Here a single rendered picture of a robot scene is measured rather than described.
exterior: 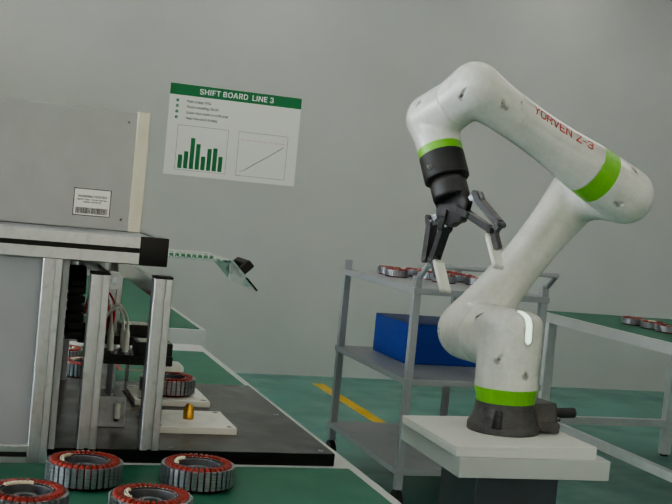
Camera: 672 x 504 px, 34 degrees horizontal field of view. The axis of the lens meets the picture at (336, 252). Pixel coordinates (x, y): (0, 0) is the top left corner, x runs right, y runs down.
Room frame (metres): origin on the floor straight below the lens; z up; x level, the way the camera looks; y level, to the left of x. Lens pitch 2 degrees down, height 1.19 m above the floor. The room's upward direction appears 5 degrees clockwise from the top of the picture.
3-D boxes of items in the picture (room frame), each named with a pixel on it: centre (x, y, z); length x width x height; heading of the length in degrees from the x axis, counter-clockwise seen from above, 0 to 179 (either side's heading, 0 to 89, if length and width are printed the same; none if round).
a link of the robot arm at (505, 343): (2.26, -0.37, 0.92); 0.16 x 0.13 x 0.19; 25
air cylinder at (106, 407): (1.95, 0.38, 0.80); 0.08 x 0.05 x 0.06; 18
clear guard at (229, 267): (2.29, 0.34, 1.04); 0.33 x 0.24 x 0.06; 108
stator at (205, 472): (1.66, 0.18, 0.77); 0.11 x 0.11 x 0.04
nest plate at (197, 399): (2.23, 0.32, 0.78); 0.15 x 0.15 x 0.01; 18
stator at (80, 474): (1.61, 0.34, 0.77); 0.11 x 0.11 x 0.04
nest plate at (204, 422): (2.00, 0.24, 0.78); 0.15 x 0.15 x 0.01; 18
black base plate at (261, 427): (2.11, 0.29, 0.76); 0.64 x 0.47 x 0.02; 18
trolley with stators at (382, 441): (4.80, -0.47, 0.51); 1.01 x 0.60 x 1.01; 18
